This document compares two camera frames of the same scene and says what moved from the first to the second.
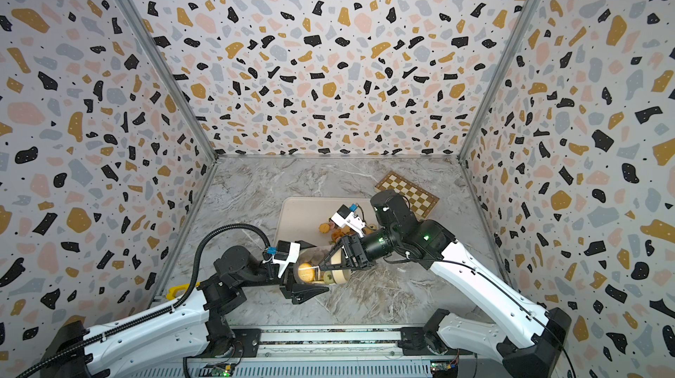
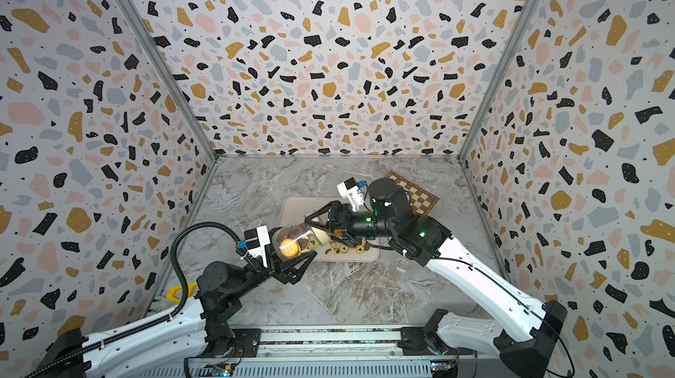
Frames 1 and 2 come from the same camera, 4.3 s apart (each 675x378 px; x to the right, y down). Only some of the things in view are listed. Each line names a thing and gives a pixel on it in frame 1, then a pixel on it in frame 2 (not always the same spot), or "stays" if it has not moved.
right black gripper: x=357 y=260 → x=340 y=212
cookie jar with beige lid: x=308 y=272 → x=291 y=241
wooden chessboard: x=420 y=199 stays
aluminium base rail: x=324 y=352 stays
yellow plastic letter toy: x=171 y=294 stays
